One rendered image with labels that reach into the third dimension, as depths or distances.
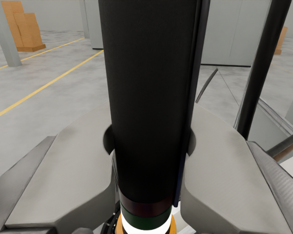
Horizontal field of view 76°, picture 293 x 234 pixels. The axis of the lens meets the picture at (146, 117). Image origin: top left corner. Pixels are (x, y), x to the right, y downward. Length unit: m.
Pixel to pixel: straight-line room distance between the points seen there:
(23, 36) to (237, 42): 7.09
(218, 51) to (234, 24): 0.73
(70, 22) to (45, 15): 1.61
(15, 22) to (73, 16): 5.86
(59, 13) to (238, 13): 10.96
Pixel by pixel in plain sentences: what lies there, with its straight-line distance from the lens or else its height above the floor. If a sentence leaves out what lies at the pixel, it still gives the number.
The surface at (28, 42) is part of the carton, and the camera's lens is 8.44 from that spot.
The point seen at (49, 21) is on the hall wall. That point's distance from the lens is 14.71.
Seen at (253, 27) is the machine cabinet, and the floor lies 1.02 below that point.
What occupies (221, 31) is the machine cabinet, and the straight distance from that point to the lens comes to 5.75.
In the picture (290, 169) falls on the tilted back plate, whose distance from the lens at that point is 0.55.
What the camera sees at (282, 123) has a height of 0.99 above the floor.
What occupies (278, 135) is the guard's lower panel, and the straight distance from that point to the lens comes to 1.28.
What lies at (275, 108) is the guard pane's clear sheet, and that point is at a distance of 1.33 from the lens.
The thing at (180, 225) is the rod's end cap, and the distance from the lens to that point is 0.19.
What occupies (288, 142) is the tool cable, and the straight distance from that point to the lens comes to 0.31.
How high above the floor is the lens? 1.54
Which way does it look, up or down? 31 degrees down
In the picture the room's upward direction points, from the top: straight up
